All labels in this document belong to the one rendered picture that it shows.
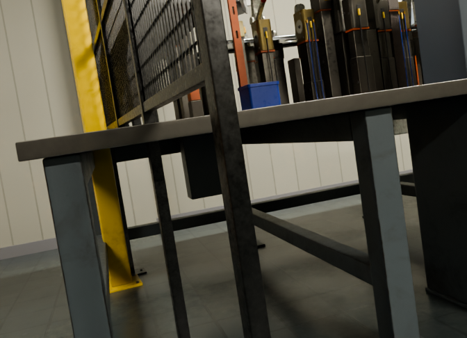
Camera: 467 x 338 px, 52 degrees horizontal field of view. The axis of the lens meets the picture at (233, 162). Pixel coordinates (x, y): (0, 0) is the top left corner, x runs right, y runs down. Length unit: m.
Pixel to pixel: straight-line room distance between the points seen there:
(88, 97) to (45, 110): 1.41
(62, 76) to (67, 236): 2.69
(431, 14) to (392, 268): 0.81
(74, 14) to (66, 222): 1.44
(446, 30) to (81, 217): 1.18
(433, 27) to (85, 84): 1.48
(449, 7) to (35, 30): 2.89
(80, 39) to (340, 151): 2.50
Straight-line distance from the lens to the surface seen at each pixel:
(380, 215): 1.31
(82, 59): 2.36
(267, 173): 3.91
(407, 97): 1.29
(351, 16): 1.93
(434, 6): 1.69
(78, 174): 1.10
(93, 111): 2.33
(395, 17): 2.15
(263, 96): 1.53
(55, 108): 3.72
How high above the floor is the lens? 0.66
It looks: 4 degrees down
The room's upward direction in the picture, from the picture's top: 9 degrees counter-clockwise
